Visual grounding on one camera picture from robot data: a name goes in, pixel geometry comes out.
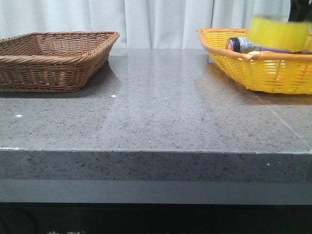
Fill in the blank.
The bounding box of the yellow woven basket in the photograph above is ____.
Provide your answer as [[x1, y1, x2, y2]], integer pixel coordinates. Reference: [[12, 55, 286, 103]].
[[197, 28, 312, 94]]

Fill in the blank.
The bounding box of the small dark-capped bottle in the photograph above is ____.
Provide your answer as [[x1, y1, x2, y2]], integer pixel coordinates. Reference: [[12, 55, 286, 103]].
[[226, 37, 262, 54]]

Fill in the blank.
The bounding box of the white curtain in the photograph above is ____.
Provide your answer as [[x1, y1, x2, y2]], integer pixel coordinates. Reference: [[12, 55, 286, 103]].
[[0, 0, 291, 49]]

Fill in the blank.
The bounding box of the purple sponge block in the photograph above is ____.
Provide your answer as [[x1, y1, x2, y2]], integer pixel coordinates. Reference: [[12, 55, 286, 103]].
[[261, 46, 290, 53]]

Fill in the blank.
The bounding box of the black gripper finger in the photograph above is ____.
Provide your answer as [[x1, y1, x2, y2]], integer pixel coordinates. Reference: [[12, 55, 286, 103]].
[[288, 0, 312, 22]]

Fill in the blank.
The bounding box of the brown wicker basket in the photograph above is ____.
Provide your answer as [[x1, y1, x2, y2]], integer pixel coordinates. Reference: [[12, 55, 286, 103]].
[[0, 31, 120, 93]]

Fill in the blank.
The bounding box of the yellow packing tape roll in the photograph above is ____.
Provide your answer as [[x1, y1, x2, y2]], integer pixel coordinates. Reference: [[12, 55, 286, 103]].
[[248, 16, 312, 51]]

